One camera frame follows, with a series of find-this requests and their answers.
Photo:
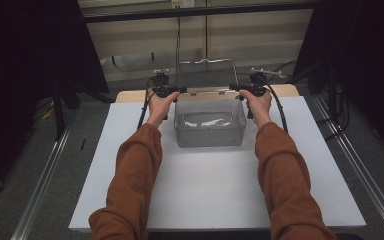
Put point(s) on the black horizontal bar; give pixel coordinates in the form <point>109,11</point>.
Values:
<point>196,11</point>

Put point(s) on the clear plastic box lid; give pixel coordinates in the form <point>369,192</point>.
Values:
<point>206,75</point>

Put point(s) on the aluminium floor rail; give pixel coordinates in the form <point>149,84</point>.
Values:
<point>43,186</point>
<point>363,173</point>

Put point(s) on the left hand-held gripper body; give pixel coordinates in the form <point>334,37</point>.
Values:
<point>161,86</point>

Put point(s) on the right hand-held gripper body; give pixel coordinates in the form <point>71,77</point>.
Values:
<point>257,85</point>

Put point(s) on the wooden table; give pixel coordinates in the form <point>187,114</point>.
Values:
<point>130,96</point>

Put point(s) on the person's right hand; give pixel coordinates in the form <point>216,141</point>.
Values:
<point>259,108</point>

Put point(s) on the black metal stand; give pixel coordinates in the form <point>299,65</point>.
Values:
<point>59,113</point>

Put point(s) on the person's left hand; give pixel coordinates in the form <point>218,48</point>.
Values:
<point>159,108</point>

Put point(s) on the black curtain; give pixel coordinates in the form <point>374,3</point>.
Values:
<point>23,66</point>
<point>363,50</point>

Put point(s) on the clear plastic storage box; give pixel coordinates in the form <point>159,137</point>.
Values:
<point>210,130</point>

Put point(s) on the white table board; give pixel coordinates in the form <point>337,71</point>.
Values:
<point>210,186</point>

